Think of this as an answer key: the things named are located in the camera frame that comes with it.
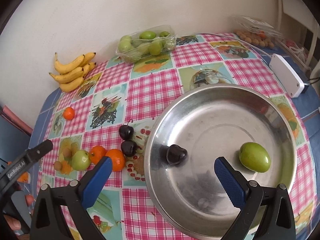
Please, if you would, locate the person's hand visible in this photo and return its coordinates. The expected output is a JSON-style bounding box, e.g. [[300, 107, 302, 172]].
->
[[1, 214, 21, 240]]

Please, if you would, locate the tangerine one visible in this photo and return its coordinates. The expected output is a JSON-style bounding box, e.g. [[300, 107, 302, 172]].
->
[[105, 149, 125, 172]]

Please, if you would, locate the pink checkered tablecloth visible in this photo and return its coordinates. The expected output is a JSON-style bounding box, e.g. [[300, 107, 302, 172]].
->
[[29, 33, 319, 239]]

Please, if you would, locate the silver metal bowl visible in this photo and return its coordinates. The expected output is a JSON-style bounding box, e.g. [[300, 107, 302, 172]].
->
[[144, 84, 297, 239]]

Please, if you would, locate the brown longan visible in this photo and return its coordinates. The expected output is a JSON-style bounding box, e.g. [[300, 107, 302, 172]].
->
[[54, 161, 62, 171], [62, 147, 72, 158]]

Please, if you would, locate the plastic tray of green fruits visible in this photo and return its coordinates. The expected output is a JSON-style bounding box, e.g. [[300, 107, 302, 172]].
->
[[116, 25, 177, 63]]

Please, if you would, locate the clear box of longans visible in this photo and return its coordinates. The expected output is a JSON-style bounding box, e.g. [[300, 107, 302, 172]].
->
[[231, 15, 284, 49]]

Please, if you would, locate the tangerine with stem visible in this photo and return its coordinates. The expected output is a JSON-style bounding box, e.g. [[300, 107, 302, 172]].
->
[[89, 145, 107, 165]]

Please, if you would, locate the yellow banana bunch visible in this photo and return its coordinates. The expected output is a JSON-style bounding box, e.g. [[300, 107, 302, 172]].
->
[[49, 52, 97, 93]]

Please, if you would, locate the green fruit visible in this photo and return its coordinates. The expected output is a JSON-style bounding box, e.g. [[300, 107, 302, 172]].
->
[[239, 142, 271, 173], [72, 150, 91, 171]]

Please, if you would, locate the white plastic box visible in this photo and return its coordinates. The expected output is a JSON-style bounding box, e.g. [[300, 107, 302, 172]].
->
[[269, 54, 309, 98]]

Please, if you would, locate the white shelf furniture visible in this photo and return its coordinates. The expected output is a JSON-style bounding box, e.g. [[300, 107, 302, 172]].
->
[[276, 0, 320, 68]]

